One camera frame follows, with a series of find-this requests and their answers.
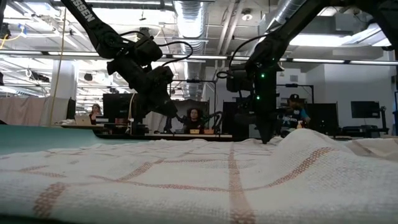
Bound beige curtain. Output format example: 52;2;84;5
0;95;70;127

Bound long ceiling light bar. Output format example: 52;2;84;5
0;49;398;67

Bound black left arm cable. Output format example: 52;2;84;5
119;30;194;68

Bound black cabinet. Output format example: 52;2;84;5
222;99;261;139

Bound silver laptop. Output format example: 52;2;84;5
74;115;93;126

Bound smooth silver ventilation duct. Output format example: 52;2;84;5
267;0;299;32

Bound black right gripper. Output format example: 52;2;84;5
252;67;278;145

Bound black rig frame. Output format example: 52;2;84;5
169;79;218;134
275;83;315;105

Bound grey backdrop cloth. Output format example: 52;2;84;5
146;98;210;133

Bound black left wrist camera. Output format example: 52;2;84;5
154;65;175;91

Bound small black monitor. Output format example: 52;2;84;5
350;100;388;128

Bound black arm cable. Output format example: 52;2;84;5
216;32;269;79
119;30;194;68

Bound ribbed silver ventilation duct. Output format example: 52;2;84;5
172;0;208;97

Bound yellow hanging cable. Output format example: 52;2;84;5
49;0;68;126

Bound person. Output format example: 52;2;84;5
278;93;312;138
183;108;206;134
89;103;103;125

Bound large black monitor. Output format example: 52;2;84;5
102;93;146;124

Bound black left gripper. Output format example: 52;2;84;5
107;55;178;118

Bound white red-checked towel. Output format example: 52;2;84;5
0;128;398;224

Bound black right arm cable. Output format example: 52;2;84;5
216;32;269;79

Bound low black table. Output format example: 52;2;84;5
340;124;390;139

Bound white pillar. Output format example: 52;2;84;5
50;60;78;100

